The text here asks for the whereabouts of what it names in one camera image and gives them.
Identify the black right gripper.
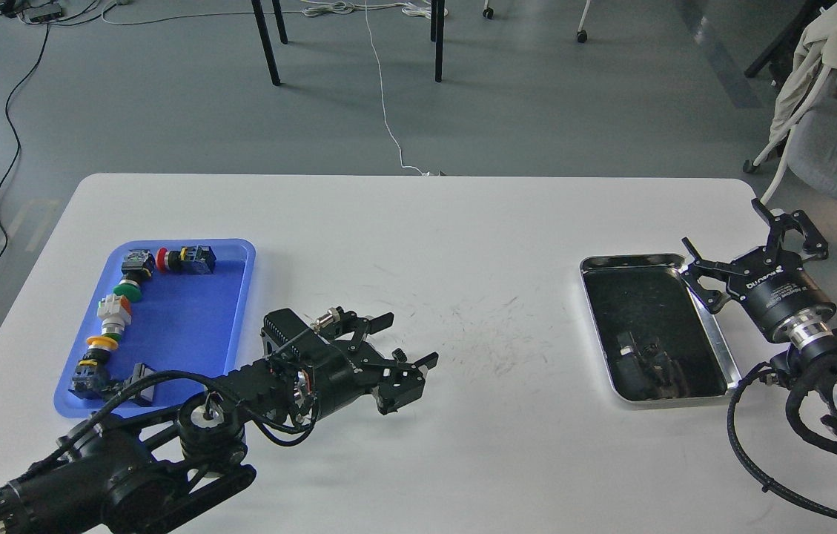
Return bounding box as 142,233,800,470
681,198,837,343

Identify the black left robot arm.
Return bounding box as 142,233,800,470
0,307,439,533

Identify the yellow push button switch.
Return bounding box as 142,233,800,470
68,335,120,400

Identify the white floor cable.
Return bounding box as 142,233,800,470
99,0,449,177

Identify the black floor cable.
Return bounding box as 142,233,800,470
0,0,104,329

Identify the black power strip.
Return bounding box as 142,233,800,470
19,2,64,26

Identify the shiny metal tray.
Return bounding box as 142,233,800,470
580,253,741,408

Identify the black table leg right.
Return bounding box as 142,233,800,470
429,0,446,82

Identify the white orange selector switch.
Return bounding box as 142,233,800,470
96,294,131,337

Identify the black table leg left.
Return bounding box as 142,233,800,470
250,0,288,87

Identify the beige jacket on chair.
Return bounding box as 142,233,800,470
768,2,837,146

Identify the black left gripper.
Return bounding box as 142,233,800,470
300,306,440,420

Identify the red push button switch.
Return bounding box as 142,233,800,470
154,245,217,276

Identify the green push button switch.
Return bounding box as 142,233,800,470
112,249,155,303

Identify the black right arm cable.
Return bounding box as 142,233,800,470
727,362,837,533

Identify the blue plastic tray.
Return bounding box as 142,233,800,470
53,239,256,420

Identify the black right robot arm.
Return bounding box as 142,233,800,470
681,199,837,519

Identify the black table leg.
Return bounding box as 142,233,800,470
250,0,288,87
429,0,446,82

